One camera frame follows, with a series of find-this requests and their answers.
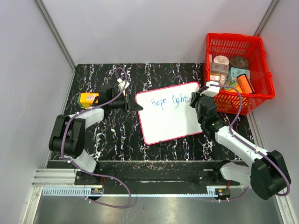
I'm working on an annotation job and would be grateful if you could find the pink round roll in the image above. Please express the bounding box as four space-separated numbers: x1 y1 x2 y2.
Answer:
213 55 229 65

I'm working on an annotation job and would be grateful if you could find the pink framed whiteboard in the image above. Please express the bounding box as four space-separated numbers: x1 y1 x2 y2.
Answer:
135 82 202 145

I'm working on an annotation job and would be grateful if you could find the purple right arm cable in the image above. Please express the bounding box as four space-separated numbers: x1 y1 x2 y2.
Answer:
211 84 292 203

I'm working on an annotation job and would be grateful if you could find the orange cylinder can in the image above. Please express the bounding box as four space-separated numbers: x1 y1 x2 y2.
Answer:
236 74 255 94

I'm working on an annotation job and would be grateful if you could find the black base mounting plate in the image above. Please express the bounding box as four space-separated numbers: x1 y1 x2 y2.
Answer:
74 161 240 195

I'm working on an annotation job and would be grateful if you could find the red plastic basket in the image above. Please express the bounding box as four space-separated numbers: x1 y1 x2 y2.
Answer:
204 33 275 115

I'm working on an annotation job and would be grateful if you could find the orange sponge pack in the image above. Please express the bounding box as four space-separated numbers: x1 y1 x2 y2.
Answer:
77 93 99 109

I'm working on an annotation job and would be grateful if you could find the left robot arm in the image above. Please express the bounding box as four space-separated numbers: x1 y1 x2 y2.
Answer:
49 85 143 185

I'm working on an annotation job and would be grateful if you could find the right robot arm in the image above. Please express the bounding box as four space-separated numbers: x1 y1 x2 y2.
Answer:
190 84 291 200

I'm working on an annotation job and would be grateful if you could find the brown round tin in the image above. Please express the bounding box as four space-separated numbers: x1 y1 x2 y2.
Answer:
229 55 249 69

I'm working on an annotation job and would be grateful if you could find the teal small box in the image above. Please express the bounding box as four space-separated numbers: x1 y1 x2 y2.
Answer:
228 67 250 78

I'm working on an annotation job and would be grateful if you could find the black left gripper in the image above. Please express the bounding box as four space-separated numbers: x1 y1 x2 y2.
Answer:
109 92 143 113

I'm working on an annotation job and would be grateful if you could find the pink snack box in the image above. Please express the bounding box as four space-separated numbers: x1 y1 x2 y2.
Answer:
210 62 229 75

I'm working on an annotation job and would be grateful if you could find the white cable duct rail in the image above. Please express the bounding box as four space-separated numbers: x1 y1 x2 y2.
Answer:
42 184 230 198

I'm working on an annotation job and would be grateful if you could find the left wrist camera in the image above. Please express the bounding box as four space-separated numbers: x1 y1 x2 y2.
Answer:
117 78 129 94

